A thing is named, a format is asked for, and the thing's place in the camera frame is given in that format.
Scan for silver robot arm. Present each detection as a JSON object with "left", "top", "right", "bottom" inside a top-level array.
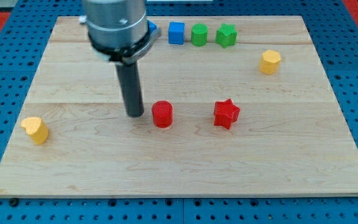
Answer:
[{"left": 82, "top": 0, "right": 161, "bottom": 65}]

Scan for blue block behind arm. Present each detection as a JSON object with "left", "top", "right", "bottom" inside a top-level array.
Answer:
[{"left": 147, "top": 20, "right": 157, "bottom": 33}]

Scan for yellow heart block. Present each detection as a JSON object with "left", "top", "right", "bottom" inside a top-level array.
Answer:
[{"left": 21, "top": 117, "right": 49, "bottom": 145}]

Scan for red cylinder block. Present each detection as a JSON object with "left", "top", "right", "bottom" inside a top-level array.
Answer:
[{"left": 152, "top": 101, "right": 173, "bottom": 128}]

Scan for red star block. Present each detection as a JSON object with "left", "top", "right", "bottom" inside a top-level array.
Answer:
[{"left": 213, "top": 99, "right": 241, "bottom": 129}]

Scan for wooden board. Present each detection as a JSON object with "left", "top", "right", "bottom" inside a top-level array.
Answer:
[{"left": 0, "top": 16, "right": 358, "bottom": 198}]

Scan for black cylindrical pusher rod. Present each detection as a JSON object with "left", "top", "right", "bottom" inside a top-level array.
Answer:
[{"left": 116, "top": 63, "right": 144, "bottom": 118}]

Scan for blue cube block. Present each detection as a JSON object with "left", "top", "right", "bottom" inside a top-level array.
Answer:
[{"left": 168, "top": 22, "right": 185, "bottom": 45}]

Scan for green cylinder block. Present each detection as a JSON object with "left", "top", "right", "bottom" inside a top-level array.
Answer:
[{"left": 191, "top": 24, "right": 208, "bottom": 47}]

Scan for green star block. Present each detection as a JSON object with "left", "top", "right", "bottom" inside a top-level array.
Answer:
[{"left": 215, "top": 23, "right": 237, "bottom": 49}]

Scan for yellow hexagon block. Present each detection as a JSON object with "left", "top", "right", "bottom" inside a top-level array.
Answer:
[{"left": 259, "top": 50, "right": 282, "bottom": 75}]

